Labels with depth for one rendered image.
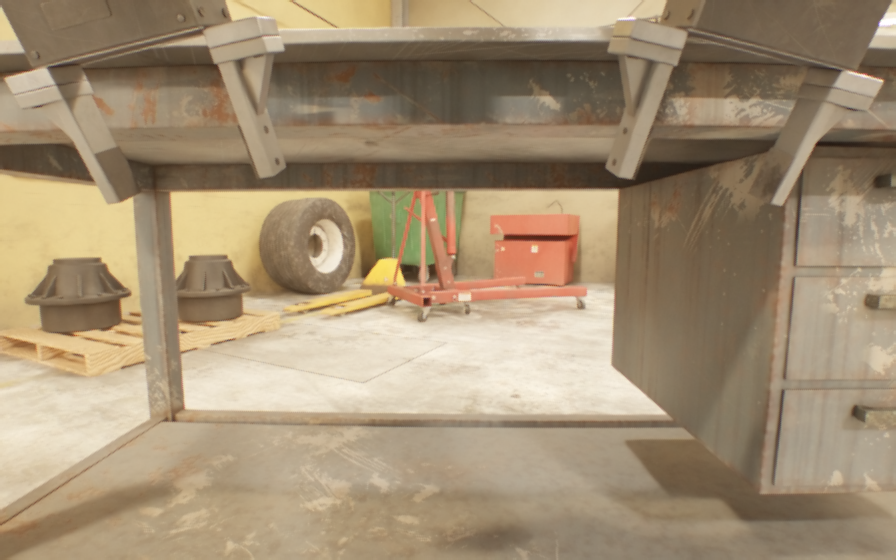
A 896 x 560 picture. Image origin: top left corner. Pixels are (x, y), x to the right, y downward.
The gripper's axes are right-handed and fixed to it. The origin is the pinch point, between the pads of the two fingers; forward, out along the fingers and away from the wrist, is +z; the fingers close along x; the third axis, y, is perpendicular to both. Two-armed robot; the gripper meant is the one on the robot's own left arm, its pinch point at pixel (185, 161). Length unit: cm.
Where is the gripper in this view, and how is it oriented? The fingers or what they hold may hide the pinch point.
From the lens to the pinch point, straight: 40.5
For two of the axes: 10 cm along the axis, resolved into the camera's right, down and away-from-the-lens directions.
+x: -9.8, 1.1, 1.4
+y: 0.6, -4.9, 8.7
